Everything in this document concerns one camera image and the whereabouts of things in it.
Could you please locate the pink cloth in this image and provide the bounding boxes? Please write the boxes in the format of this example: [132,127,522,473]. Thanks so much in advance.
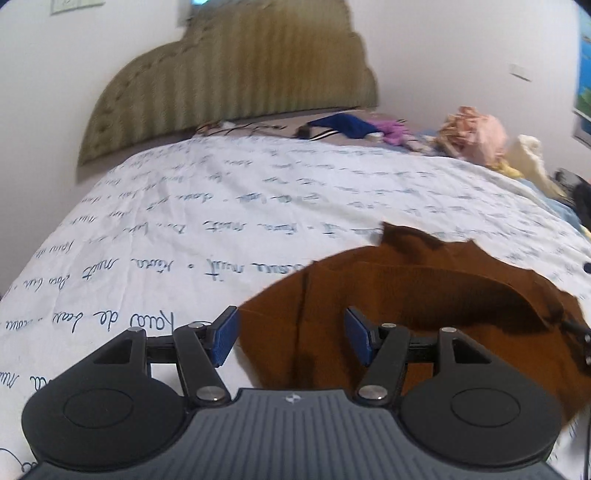
[436,106,509,167]

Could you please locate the brown knit garment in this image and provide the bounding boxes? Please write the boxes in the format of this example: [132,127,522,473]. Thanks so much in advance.
[238,222,591,425]

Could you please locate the tangled cables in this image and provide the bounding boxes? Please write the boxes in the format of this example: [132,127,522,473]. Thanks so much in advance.
[194,121,288,138]

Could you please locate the olive tufted headboard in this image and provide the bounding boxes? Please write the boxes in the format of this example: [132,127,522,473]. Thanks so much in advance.
[76,0,379,168]

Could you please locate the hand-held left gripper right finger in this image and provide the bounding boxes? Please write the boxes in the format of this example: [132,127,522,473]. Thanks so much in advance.
[345,307,496,408]

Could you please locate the cream cloth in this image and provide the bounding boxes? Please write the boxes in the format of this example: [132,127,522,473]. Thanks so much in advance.
[505,135,563,195]

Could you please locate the light blue cloth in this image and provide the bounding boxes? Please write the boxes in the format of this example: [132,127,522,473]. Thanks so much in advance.
[522,178,591,234]

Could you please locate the yellow cloth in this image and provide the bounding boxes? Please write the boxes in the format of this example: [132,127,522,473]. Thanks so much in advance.
[492,161,525,179]

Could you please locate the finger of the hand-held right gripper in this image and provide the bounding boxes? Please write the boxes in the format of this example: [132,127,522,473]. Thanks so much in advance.
[561,318,591,371]

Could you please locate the wall poster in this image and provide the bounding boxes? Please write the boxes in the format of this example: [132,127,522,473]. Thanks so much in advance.
[573,9,591,148]

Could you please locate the purple cloth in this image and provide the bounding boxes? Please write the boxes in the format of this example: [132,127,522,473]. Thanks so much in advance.
[369,119,417,147]

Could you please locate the white script-printed bed sheet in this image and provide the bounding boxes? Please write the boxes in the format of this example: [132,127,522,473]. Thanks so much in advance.
[0,134,591,480]

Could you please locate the black white striped cloth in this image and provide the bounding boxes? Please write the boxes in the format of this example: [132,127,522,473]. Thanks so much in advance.
[295,124,343,142]

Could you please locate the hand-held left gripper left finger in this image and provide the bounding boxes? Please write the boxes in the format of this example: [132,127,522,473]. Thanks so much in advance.
[90,305,240,408]

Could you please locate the dark bag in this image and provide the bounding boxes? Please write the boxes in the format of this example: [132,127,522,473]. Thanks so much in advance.
[554,170,591,209]

